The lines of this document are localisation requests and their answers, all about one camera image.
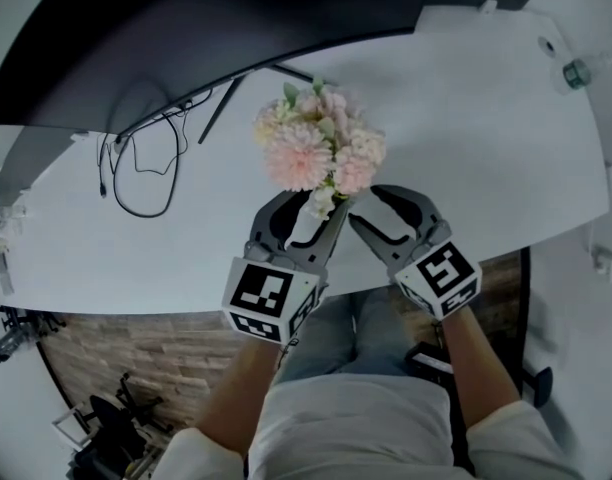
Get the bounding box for black camera on tripod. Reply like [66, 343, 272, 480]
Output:
[0, 305, 68, 367]

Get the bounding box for large black curved monitor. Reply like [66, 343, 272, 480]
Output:
[0, 0, 455, 142]

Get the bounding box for pink and white flowers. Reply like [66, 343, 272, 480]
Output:
[252, 78, 388, 220]

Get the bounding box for person's left forearm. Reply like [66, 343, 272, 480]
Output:
[192, 337, 283, 458]

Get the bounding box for person's white shirt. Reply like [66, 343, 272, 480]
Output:
[159, 371, 590, 480]

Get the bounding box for white wire frame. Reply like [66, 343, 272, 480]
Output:
[50, 401, 96, 450]

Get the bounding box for black monitor stand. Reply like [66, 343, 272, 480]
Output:
[197, 62, 318, 145]

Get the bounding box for black cable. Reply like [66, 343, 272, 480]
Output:
[97, 92, 213, 219]

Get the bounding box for person's blue jeans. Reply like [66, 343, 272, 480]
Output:
[274, 287, 413, 385]

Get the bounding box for clear plastic bottle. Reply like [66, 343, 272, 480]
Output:
[550, 51, 612, 95]

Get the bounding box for grey panel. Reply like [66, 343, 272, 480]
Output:
[0, 125, 90, 202]

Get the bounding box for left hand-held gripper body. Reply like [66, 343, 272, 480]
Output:
[221, 239, 331, 346]

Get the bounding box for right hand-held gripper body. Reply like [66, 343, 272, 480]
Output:
[392, 219, 483, 322]

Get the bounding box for black and white box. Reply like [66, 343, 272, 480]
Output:
[404, 340, 456, 385]

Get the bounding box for person's right forearm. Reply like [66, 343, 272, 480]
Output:
[437, 308, 523, 430]

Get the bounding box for black office chair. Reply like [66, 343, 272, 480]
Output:
[74, 371, 175, 472]

